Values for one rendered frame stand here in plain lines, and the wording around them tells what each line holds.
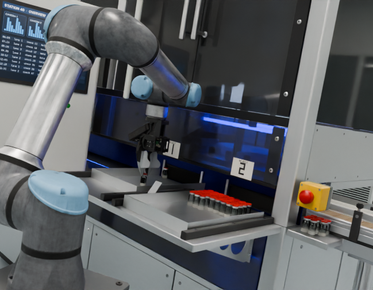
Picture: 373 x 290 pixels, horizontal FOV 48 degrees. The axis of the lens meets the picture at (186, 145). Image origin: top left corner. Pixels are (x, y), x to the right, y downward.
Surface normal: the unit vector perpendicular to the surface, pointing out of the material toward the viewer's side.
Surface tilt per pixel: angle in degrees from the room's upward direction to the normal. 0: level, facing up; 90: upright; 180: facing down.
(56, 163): 90
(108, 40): 113
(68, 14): 59
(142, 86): 90
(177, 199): 90
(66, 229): 90
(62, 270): 72
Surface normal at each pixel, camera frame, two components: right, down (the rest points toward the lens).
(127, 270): -0.68, -0.04
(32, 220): -0.40, 0.05
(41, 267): 0.05, -0.20
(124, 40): 0.32, 0.38
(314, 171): 0.71, 0.18
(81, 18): -0.29, -0.31
